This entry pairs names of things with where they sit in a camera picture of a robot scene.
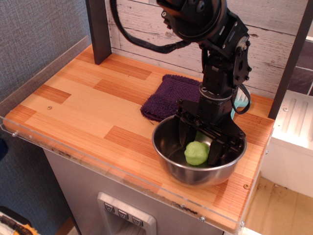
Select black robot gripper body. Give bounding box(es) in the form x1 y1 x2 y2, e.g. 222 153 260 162
176 85 246 152

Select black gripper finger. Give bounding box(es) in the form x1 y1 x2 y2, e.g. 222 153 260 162
179 120 196 147
207 141 230 165

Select green toy broccoli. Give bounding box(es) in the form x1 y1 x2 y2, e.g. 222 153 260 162
184 141 210 165

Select stainless steel bowl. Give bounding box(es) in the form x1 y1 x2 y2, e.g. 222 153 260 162
152 116 247 187

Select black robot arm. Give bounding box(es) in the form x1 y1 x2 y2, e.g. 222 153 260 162
158 0 251 165

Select purple folded cloth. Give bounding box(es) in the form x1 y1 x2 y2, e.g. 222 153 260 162
140 74 200 121

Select teal dish brush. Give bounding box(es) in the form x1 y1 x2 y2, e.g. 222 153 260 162
230 85 251 119

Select white toy sink unit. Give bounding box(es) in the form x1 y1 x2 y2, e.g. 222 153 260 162
259 36 313 199

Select silver ice dispenser panel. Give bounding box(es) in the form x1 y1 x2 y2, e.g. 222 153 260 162
97 192 157 235

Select grey toy fridge cabinet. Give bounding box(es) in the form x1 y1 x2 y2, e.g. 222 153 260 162
44 150 223 235

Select clear acrylic left guard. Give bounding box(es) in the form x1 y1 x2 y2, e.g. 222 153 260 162
0 36 91 117

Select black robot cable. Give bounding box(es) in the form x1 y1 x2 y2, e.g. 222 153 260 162
109 0 191 55

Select dark right shelf post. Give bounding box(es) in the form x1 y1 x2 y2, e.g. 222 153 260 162
268 0 313 119

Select dark shelf post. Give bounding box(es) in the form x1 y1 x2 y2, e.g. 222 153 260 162
268 0 313 119
85 0 112 65

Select dark left shelf post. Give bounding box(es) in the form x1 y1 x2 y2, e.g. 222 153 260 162
85 0 112 65

